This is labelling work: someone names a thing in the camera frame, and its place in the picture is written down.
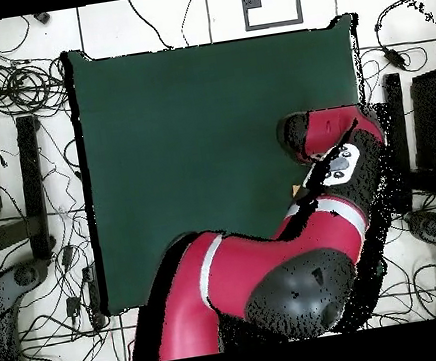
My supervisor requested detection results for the grey square frame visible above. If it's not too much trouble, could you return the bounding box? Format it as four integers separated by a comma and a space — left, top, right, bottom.
241, 0, 306, 33

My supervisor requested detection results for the black power strip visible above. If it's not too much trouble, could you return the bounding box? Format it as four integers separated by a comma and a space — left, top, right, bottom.
80, 262, 107, 330

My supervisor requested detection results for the person's foot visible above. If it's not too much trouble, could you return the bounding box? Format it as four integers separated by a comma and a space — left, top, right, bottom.
32, 10, 53, 26

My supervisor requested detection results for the black power adapter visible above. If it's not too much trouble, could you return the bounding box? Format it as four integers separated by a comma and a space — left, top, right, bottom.
380, 44, 408, 73

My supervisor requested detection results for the coiled black cable bundle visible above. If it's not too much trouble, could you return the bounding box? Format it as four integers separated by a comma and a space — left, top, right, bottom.
0, 53, 71, 121

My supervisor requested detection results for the dark green table cloth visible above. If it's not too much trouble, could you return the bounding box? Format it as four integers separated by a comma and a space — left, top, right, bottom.
60, 7, 397, 318

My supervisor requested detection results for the black stand base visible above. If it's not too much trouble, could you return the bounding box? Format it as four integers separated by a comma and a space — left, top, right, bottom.
373, 66, 436, 218
0, 112, 60, 269

